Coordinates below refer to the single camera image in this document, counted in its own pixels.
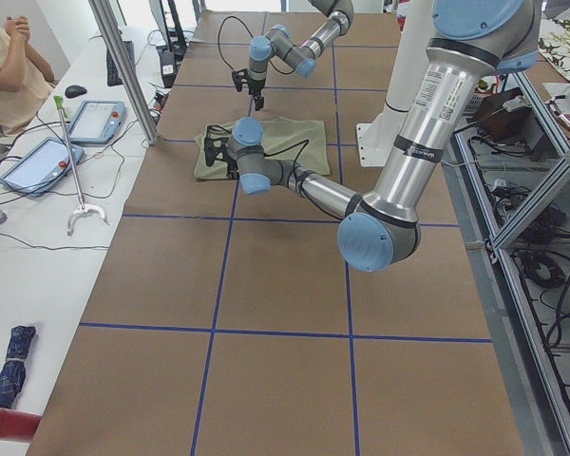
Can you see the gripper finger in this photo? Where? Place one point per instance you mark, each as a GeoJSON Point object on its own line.
{"type": "Point", "coordinates": [258, 102]}

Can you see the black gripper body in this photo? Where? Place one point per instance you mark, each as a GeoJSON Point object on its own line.
{"type": "Point", "coordinates": [230, 163]}
{"type": "Point", "coordinates": [256, 86]}

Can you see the olive green long-sleeve shirt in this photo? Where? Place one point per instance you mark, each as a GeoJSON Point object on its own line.
{"type": "Point", "coordinates": [282, 139]}

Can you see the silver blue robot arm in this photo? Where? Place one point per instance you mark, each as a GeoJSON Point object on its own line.
{"type": "Point", "coordinates": [460, 42]}
{"type": "Point", "coordinates": [301, 59]}

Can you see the far blue teach pendant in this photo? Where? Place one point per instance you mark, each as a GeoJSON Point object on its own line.
{"type": "Point", "coordinates": [96, 122]}

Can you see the blue teach pendant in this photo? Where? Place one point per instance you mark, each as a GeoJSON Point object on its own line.
{"type": "Point", "coordinates": [96, 122]}
{"type": "Point", "coordinates": [38, 171]}

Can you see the black computer mouse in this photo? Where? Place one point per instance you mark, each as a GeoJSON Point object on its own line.
{"type": "Point", "coordinates": [74, 91]}

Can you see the metal reacher grabber stick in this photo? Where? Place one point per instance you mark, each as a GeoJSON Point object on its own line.
{"type": "Point", "coordinates": [84, 209]}

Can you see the near blue teach pendant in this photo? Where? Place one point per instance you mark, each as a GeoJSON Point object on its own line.
{"type": "Point", "coordinates": [38, 171]}

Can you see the seated person in beige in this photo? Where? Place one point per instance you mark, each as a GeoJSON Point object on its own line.
{"type": "Point", "coordinates": [26, 77]}

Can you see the folded dark blue umbrella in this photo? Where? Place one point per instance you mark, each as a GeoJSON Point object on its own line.
{"type": "Point", "coordinates": [13, 373]}

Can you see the red cylinder tube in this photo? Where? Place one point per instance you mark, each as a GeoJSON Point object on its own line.
{"type": "Point", "coordinates": [18, 426]}

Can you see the aluminium frame post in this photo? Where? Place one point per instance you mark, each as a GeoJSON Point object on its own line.
{"type": "Point", "coordinates": [107, 23]}

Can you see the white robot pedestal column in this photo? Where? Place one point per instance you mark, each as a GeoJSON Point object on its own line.
{"type": "Point", "coordinates": [375, 139]}

